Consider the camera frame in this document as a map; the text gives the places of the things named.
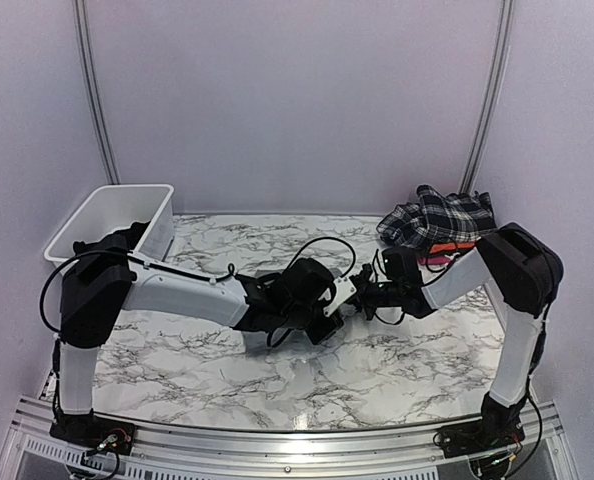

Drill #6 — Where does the orange folded garment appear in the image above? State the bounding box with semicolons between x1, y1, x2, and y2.
429;242;475;257

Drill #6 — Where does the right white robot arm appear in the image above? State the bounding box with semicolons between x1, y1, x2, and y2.
352;222;563;408

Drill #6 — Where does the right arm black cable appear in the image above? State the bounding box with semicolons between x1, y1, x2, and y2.
371;249;473;326

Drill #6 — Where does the grey button-up shirt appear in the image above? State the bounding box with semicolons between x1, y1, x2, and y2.
235;260;371;349

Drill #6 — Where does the left aluminium wall post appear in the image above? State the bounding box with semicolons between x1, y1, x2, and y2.
72;0;121;185

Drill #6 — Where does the pink folded garment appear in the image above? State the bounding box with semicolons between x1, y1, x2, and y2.
417;251;462;267

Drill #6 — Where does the black white plaid shirt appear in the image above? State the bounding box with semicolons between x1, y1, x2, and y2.
376;185;497;250

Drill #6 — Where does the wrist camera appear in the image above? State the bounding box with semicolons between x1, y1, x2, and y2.
382;246;423;286
272;258;334;314

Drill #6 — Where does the right aluminium wall post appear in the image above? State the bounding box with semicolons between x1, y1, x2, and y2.
459;0;516;193

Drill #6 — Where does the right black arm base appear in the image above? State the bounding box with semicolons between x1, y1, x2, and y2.
433;393;528;458

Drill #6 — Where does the aluminium front frame rail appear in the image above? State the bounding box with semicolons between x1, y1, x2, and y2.
0;397;580;479

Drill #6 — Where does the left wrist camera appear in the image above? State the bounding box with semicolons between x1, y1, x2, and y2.
272;258;334;314

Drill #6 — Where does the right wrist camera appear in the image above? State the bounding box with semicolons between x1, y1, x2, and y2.
382;246;423;286

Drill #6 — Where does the black garment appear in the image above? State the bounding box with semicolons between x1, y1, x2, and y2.
73;222;150;254

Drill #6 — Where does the aluminium wall post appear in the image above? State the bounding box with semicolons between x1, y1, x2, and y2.
72;0;121;185
459;0;516;193

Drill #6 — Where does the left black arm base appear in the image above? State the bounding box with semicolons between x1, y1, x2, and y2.
49;412;136;455

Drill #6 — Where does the white plastic laundry bin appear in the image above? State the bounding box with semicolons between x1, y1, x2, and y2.
44;184;175;266

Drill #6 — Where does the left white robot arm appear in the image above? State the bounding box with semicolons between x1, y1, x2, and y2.
56;234;343;445

